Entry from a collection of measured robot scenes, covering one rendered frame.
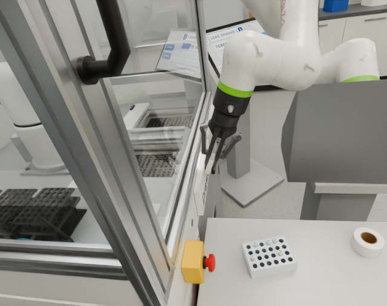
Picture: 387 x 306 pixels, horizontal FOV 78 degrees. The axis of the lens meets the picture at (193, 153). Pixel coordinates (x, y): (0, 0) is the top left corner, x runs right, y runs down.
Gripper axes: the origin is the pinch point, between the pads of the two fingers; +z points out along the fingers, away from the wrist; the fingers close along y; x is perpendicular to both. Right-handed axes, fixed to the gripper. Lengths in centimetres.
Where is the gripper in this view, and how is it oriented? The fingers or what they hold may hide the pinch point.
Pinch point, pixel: (209, 164)
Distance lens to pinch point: 78.4
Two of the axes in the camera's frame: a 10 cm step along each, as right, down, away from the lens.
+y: 9.7, 2.5, 0.1
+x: 1.5, -5.8, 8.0
